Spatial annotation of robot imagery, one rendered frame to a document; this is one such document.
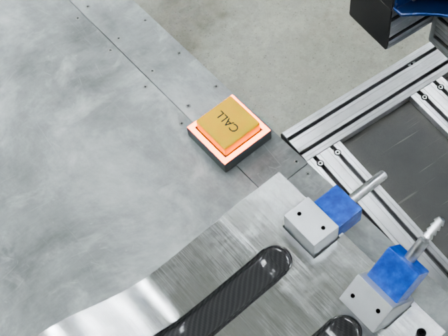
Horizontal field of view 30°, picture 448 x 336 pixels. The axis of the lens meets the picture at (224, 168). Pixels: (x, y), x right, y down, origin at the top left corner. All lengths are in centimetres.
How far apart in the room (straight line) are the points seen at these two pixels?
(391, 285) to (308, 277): 10
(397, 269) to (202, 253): 22
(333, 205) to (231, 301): 16
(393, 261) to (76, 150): 48
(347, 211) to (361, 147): 87
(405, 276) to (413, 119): 102
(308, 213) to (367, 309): 13
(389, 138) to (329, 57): 45
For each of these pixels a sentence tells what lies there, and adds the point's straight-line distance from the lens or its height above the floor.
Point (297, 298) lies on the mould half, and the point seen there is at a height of 89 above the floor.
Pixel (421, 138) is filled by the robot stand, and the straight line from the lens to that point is 183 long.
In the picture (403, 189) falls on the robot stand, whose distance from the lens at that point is 176.
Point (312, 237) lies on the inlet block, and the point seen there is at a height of 92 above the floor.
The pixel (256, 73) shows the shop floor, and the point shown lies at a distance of 218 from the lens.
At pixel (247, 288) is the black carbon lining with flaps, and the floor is 88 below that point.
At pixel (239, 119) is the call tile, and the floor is 84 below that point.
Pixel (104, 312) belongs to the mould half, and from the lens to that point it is 91.
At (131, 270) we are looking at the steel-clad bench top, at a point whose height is 80.
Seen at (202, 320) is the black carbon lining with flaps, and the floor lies 88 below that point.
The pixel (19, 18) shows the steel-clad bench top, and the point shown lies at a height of 80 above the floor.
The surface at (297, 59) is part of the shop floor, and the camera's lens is 221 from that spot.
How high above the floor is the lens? 173
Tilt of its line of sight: 59 degrees down
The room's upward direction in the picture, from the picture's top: 9 degrees counter-clockwise
